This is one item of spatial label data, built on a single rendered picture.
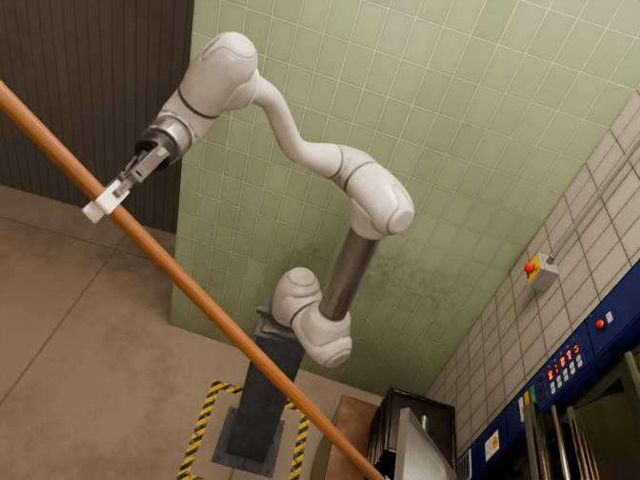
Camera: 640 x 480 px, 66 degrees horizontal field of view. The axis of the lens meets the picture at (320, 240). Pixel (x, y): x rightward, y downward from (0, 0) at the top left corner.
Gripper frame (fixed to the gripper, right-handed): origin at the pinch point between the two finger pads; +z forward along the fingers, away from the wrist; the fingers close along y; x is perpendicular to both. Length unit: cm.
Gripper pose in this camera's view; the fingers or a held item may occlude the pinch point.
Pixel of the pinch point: (106, 201)
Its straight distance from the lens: 93.1
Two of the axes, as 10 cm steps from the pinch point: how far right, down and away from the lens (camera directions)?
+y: -8.0, 3.5, 4.9
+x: -5.7, -7.2, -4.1
